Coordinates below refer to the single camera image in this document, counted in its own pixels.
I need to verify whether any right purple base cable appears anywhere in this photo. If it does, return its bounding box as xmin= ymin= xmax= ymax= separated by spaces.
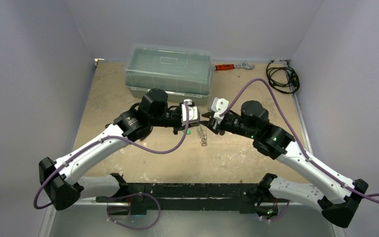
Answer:
xmin=259 ymin=199 xmax=292 ymax=223

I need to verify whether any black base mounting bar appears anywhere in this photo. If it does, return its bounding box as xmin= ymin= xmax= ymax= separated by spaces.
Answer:
xmin=104 ymin=182 xmax=292 ymax=216

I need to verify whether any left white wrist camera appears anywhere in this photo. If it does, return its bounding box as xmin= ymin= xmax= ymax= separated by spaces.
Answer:
xmin=181 ymin=99 xmax=200 ymax=126

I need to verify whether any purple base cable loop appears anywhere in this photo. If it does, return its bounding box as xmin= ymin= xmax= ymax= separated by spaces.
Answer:
xmin=106 ymin=192 xmax=162 ymax=230

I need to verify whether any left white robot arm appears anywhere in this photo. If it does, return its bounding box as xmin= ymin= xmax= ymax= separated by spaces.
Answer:
xmin=33 ymin=88 xmax=200 ymax=210

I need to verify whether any orange handled adjustable wrench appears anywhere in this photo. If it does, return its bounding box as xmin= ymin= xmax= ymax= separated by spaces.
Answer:
xmin=213 ymin=61 xmax=255 ymax=71

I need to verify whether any grey plastic toolbox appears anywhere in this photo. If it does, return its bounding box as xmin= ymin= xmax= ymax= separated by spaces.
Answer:
xmin=123 ymin=43 xmax=213 ymax=105

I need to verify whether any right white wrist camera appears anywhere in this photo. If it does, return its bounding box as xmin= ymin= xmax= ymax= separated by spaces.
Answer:
xmin=208 ymin=97 xmax=229 ymax=124

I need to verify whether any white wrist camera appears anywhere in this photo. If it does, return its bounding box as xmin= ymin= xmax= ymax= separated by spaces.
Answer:
xmin=208 ymin=97 xmax=229 ymax=124
xmin=181 ymin=99 xmax=200 ymax=126

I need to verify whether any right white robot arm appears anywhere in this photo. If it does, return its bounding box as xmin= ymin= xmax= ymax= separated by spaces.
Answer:
xmin=201 ymin=98 xmax=368 ymax=228

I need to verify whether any black coiled cable bundle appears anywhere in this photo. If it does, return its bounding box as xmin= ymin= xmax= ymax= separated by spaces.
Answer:
xmin=265 ymin=60 xmax=301 ymax=95

